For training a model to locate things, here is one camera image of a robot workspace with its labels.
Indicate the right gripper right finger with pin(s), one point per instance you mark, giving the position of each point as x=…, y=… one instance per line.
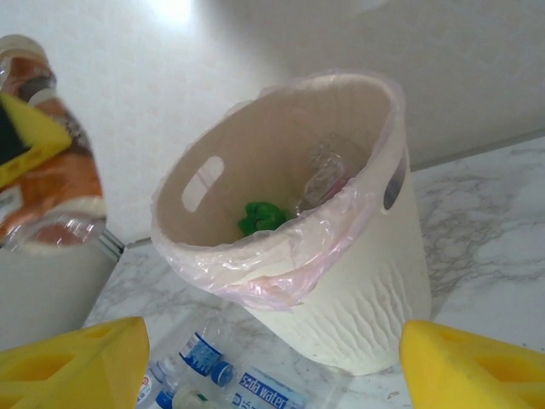
x=468, y=375

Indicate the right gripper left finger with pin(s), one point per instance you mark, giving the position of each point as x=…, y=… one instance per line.
x=64, y=366

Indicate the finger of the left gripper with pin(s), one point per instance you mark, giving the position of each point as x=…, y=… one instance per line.
x=38, y=128

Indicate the orange label plastic bottle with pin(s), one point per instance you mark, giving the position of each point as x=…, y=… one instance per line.
x=64, y=179

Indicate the green plastic bottle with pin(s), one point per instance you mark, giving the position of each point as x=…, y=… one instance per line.
x=259, y=215

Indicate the clear bottle red label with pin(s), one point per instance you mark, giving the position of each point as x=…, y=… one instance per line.
x=323, y=179

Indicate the cream plastic bin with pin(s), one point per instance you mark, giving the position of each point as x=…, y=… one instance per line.
x=362, y=298

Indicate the pink plastic bin liner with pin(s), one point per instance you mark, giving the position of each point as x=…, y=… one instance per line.
x=255, y=272

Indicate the clear bottle blue label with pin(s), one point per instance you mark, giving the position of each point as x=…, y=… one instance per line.
x=200, y=349
x=164, y=398

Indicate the clear bottle green white label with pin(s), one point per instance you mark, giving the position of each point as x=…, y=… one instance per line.
x=185, y=397

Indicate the soda water bottle blue cap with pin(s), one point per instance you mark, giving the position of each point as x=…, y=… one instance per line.
x=264, y=389

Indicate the aluminium frame post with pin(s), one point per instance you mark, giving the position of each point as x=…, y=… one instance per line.
x=110, y=243

